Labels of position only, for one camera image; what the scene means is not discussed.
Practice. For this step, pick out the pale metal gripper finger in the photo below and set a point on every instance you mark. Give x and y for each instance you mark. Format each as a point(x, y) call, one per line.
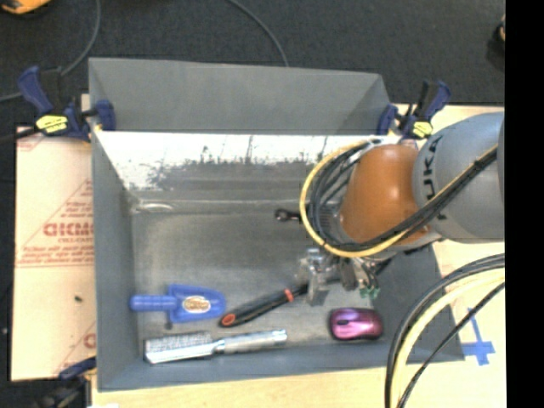
point(318, 289)
point(311, 262)

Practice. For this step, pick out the purple computer mouse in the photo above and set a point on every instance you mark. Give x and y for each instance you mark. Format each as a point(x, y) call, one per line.
point(356, 324)

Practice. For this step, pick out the black and orange screwdriver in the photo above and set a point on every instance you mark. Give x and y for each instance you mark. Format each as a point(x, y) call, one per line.
point(259, 307)

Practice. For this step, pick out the grey metal bin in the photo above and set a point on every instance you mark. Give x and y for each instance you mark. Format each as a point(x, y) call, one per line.
point(221, 245)

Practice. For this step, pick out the silver metal file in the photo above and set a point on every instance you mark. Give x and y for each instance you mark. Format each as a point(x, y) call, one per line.
point(212, 346)

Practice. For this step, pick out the blue toy trowel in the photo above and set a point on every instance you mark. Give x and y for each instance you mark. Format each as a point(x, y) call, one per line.
point(187, 303)

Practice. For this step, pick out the brown cardboard board red print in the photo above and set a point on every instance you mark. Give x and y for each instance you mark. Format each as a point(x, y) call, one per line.
point(51, 270)

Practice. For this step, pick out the black cylinder on white bracket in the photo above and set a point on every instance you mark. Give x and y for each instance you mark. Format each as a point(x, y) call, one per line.
point(284, 215)

